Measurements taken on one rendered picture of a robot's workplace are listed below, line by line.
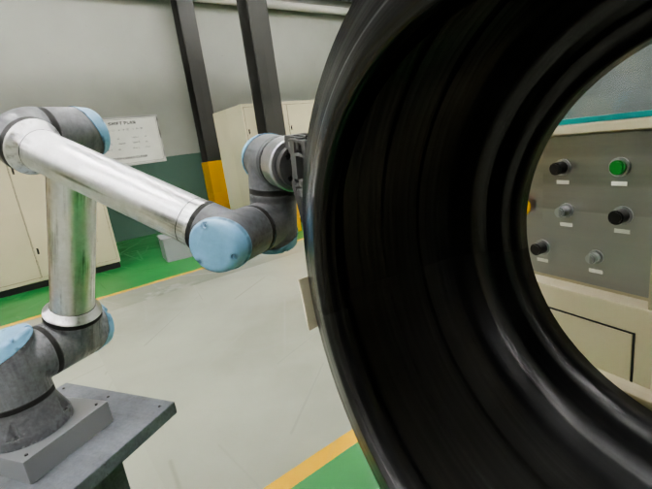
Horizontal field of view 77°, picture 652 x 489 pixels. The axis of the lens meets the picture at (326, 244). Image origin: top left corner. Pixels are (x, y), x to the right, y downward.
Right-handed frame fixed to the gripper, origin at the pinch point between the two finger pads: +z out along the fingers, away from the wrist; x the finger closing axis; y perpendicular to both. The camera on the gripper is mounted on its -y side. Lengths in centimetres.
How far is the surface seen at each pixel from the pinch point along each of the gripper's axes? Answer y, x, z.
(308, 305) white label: -9.3, -10.9, 4.4
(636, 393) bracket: -25.0, 24.5, 23.0
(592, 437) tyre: -25.7, 14.0, 23.7
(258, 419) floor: -138, 10, -121
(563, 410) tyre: -24.7, 14.0, 20.2
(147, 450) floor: -140, -41, -133
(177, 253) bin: -177, 28, -512
